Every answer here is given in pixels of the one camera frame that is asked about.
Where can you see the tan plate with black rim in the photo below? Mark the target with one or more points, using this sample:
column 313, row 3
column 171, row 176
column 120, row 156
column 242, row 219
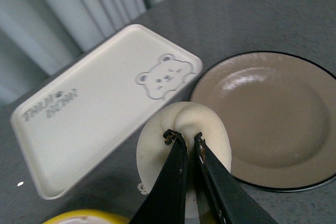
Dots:
column 279, row 113

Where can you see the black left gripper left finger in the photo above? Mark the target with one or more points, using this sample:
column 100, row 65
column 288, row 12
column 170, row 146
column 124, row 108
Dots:
column 167, row 199

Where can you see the grey pleated curtain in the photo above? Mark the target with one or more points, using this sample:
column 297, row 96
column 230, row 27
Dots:
column 39, row 37

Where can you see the white steamed bun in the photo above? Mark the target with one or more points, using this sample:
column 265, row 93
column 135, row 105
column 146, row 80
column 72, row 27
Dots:
column 189, row 119

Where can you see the cream rectangular bear tray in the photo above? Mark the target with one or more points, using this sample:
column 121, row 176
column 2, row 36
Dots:
column 73, row 123

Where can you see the yellow rimmed wooden steamer basket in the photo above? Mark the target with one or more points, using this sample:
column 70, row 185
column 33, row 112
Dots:
column 87, row 216

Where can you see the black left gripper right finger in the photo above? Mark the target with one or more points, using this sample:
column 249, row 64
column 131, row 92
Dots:
column 220, row 198

